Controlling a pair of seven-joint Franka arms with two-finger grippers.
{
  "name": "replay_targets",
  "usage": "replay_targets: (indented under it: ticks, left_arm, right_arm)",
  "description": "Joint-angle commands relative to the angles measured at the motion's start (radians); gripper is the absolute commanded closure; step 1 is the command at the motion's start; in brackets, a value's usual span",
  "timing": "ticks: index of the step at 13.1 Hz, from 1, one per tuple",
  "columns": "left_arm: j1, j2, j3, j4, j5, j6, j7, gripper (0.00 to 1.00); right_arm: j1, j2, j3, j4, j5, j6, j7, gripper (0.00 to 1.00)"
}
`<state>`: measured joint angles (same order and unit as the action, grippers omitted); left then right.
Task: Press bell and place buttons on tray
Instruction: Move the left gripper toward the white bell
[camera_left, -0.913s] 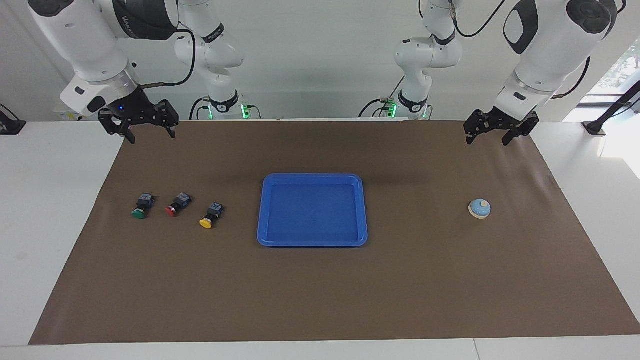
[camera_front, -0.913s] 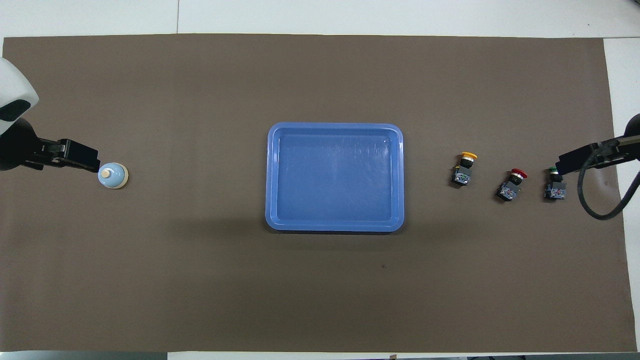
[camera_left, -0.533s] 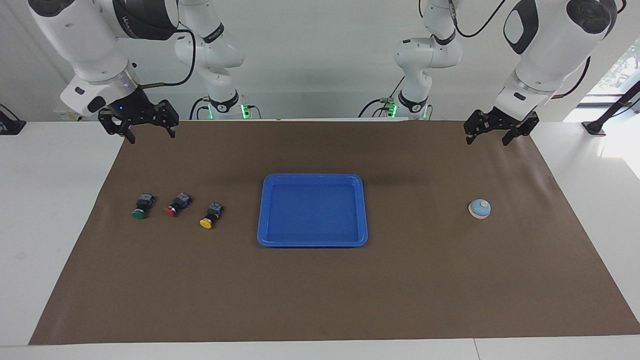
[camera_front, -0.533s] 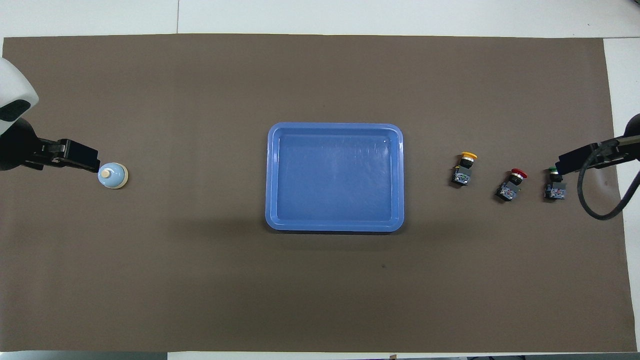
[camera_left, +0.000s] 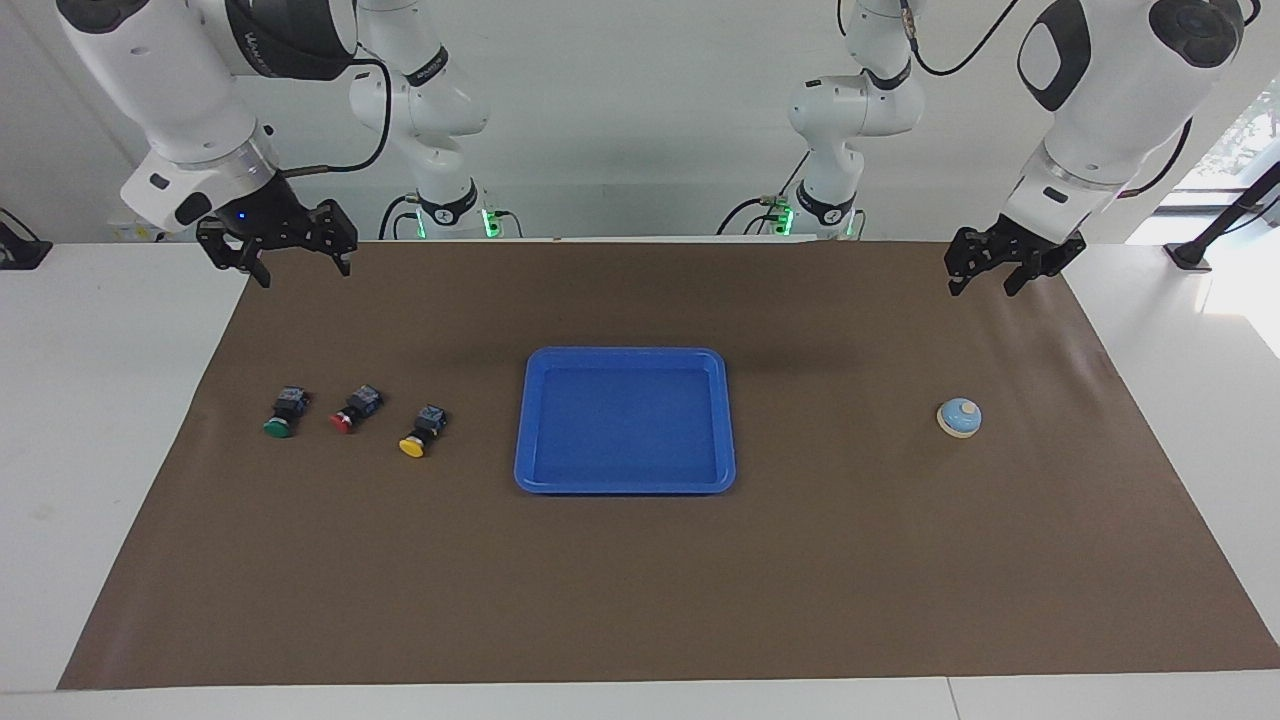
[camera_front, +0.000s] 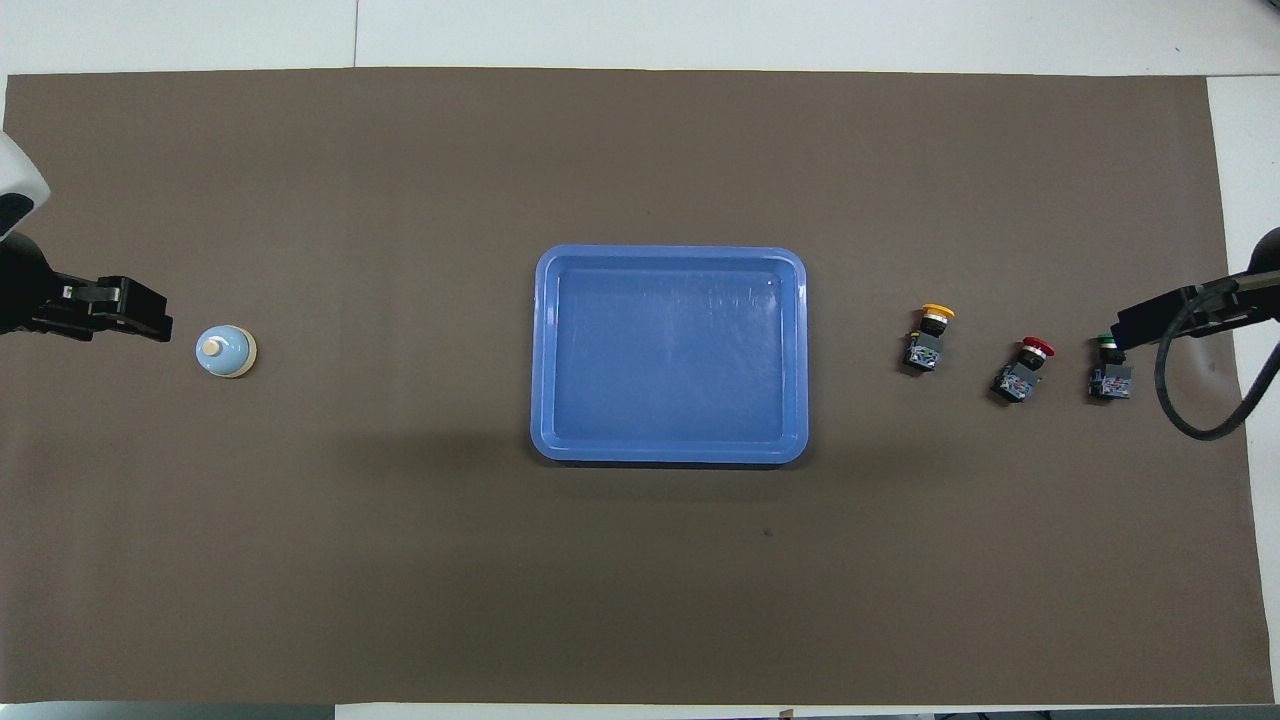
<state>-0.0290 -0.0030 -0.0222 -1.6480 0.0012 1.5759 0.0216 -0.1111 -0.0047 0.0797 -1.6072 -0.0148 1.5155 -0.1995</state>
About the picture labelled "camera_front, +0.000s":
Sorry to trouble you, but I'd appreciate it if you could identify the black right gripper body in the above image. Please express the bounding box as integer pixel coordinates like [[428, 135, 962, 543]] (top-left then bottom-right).
[[1240, 228, 1280, 326]]

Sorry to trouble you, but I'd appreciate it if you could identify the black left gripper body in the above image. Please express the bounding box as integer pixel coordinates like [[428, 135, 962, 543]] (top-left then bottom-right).
[[0, 232, 63, 337]]

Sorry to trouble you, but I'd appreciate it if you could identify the green push button switch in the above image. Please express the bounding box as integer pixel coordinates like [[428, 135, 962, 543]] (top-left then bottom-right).
[[1088, 334, 1135, 403]]

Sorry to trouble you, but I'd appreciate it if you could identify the red push button switch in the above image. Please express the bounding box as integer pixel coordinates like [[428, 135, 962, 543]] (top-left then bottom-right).
[[990, 337, 1057, 405]]

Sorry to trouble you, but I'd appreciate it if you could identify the yellow push button switch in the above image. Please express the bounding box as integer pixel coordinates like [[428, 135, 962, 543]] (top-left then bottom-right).
[[903, 303, 956, 377]]

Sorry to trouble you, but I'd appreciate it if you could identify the blue plastic tray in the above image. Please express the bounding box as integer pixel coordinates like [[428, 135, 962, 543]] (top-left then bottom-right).
[[530, 245, 809, 466]]

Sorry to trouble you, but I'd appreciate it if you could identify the brown table mat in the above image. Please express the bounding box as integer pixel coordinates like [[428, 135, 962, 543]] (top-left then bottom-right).
[[0, 66, 1264, 706]]

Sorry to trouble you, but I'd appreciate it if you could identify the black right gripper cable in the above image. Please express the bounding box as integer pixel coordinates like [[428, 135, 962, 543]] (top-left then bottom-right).
[[1155, 268, 1280, 442]]

